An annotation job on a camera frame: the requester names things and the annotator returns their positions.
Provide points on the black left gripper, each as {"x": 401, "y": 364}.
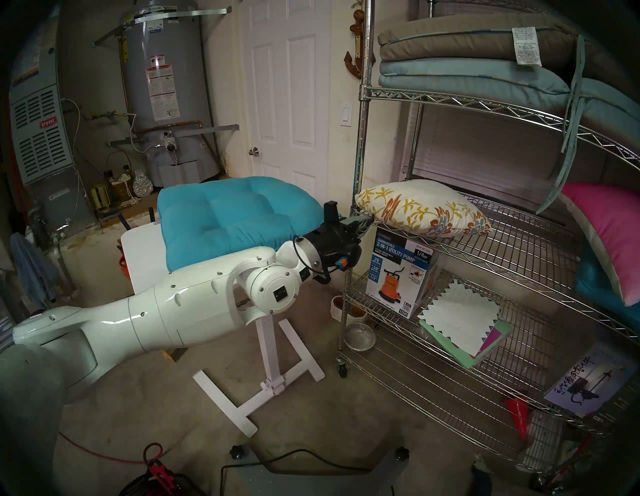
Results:
{"x": 335, "y": 247}

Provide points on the cream floral print cushion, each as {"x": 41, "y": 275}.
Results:
{"x": 425, "y": 207}

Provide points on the pink white ombre cushion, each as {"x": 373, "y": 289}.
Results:
{"x": 610, "y": 230}

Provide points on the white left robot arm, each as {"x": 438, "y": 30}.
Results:
{"x": 200, "y": 295}

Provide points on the teal flat seat cushion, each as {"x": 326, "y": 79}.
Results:
{"x": 225, "y": 220}

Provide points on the light blue bench cushion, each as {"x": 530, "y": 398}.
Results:
{"x": 465, "y": 75}

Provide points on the olive brown bench cushion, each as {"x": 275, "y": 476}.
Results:
{"x": 450, "y": 35}

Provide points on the teal tufted cushion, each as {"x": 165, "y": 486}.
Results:
{"x": 600, "y": 295}

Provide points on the utility pump cardboard box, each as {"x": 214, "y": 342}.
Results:
{"x": 395, "y": 270}

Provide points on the white ceramic pet bowl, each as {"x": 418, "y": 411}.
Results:
{"x": 345, "y": 307}

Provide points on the metal pet bowl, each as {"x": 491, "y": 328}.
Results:
{"x": 359, "y": 337}

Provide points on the white panel door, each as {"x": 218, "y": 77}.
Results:
{"x": 287, "y": 85}

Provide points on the white zigzag edged sheet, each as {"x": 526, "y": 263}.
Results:
{"x": 460, "y": 317}

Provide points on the green foam sheet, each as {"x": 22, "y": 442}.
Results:
{"x": 450, "y": 352}

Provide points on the pink foam sheet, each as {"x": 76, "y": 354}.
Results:
{"x": 491, "y": 340}

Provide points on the crumpled foil ball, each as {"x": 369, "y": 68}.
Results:
{"x": 143, "y": 185}

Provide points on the white rolling overbed table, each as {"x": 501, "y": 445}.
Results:
{"x": 142, "y": 255}

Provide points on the brown wooden board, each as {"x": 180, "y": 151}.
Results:
{"x": 172, "y": 355}

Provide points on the orange bucket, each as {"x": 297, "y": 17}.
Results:
{"x": 124, "y": 265}

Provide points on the grey water heater tank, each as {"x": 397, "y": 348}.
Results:
{"x": 170, "y": 75}

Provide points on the red plastic cone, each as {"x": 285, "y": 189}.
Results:
{"x": 517, "y": 417}

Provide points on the blue white floor object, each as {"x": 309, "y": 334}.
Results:
{"x": 481, "y": 477}

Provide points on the LED lamp product box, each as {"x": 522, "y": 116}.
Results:
{"x": 590, "y": 382}

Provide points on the grey furnace unit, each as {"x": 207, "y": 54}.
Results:
{"x": 45, "y": 140}

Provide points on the blue hanging cloth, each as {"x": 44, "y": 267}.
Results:
{"x": 32, "y": 265}

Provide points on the white light switch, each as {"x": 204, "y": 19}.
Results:
{"x": 346, "y": 115}

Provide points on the brown anchor wall decoration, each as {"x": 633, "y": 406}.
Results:
{"x": 356, "y": 62}

